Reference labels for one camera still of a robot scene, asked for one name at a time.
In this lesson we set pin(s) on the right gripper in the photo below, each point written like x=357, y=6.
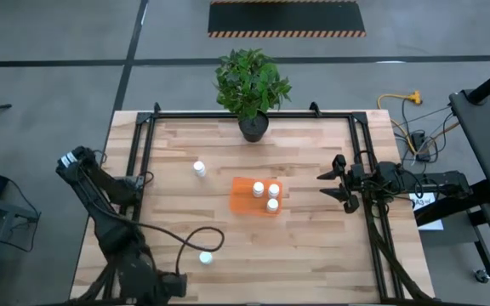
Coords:
x=355, y=180

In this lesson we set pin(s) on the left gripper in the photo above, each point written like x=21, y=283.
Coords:
x=173, y=285

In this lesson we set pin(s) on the white pill bottle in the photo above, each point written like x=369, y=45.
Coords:
x=272, y=205
x=273, y=190
x=206, y=257
x=258, y=188
x=199, y=168

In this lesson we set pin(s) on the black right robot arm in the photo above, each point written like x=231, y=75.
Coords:
x=440, y=180

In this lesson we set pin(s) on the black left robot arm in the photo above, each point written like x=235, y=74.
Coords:
x=100, y=200

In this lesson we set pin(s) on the orange translucent plastic basket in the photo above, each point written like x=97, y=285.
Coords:
x=243, y=195

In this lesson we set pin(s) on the white paper sheet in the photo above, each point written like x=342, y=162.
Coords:
x=424, y=200

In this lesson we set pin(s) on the black power strip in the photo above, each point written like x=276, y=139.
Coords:
x=419, y=142

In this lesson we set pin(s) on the black stand leg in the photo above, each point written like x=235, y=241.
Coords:
x=453, y=208

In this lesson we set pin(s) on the green plant in black pot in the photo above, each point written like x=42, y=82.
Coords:
x=249, y=85

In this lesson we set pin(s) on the black caster wheel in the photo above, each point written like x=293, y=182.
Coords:
x=482, y=276

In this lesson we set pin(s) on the black hazard-striped floor mat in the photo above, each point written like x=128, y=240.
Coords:
x=287, y=17

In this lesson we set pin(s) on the grey metal cart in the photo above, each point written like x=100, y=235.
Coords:
x=2, y=208

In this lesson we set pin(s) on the black aluminium table frame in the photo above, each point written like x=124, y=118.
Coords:
x=185, y=115

